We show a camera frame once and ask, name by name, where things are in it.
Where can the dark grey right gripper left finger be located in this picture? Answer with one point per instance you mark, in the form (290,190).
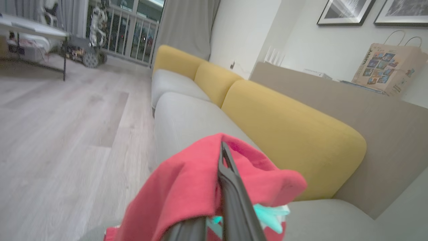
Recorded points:
(190,232)

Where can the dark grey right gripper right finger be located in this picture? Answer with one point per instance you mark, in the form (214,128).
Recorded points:
(237,207)

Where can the red white shirt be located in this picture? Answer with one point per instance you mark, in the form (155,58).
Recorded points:
(184,190)

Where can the grey sofa seat cushion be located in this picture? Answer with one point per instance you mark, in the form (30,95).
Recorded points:
(187,124)
(327,221)
(174,85)

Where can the yellow sofa back cushion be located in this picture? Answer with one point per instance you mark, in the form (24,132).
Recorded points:
(294,134)
(175,60)
(215,82)

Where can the white router with antennas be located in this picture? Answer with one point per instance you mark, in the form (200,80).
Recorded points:
(274,57)

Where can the white flat box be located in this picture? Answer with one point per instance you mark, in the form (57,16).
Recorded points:
(317,73)

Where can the flat dark book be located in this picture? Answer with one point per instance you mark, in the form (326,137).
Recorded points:
(362,86)

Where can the grey curtain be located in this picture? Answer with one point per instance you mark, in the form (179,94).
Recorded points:
(72,16)
(187,26)

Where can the white window railing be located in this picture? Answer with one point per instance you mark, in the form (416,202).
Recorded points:
(133,36)

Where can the brown printed paper bag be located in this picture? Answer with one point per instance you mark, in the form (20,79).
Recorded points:
(388,68)

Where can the wheeled robot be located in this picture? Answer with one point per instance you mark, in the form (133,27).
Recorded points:
(92,43)

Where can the black framed picture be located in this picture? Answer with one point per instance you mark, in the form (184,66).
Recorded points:
(346,11)
(403,11)

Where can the white box under table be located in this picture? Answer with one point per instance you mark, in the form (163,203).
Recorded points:
(28,47)

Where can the white table black legs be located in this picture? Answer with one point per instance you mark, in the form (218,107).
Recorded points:
(30,28)

